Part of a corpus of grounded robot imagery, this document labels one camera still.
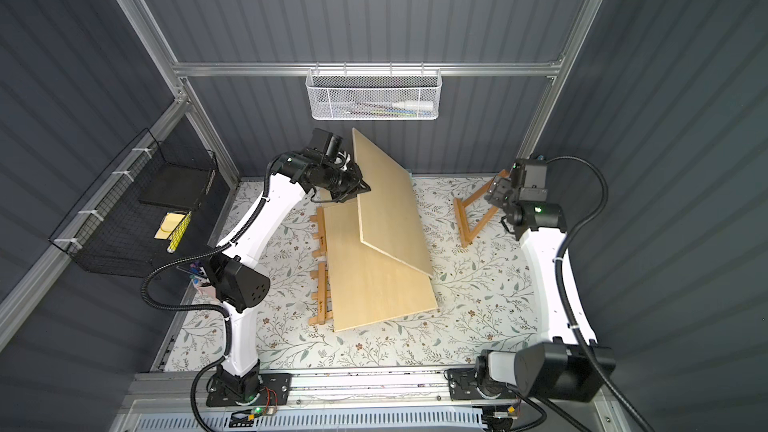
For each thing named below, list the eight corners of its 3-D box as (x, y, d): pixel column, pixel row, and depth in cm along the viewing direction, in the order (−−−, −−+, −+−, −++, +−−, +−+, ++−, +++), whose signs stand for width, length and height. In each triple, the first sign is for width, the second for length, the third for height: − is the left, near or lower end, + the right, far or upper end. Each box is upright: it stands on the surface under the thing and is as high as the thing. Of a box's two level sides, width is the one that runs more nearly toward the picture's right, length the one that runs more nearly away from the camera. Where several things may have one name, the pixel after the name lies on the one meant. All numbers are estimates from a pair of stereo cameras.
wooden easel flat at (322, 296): (310, 326, 84) (308, 322, 82) (312, 267, 96) (310, 263, 94) (333, 322, 85) (332, 319, 82) (332, 264, 96) (331, 260, 94)
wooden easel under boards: (313, 262, 99) (310, 254, 95) (311, 215, 111) (309, 207, 108) (327, 259, 99) (325, 252, 96) (324, 213, 112) (322, 205, 108)
